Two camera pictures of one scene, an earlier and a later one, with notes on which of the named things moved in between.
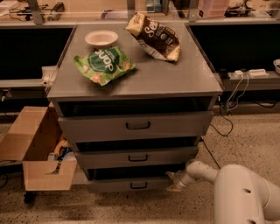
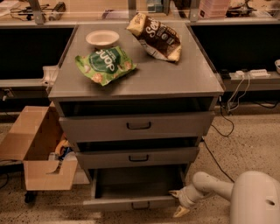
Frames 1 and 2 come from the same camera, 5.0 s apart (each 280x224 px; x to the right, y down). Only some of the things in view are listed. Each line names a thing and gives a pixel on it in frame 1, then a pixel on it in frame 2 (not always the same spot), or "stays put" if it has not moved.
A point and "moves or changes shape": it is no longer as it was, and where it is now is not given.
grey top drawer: x=138 y=125 stays put
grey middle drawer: x=136 y=157 stays put
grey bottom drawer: x=129 y=185 moves or changes shape
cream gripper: x=180 y=179 → x=185 y=199
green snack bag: x=104 y=64 stays put
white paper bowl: x=101 y=37 stays put
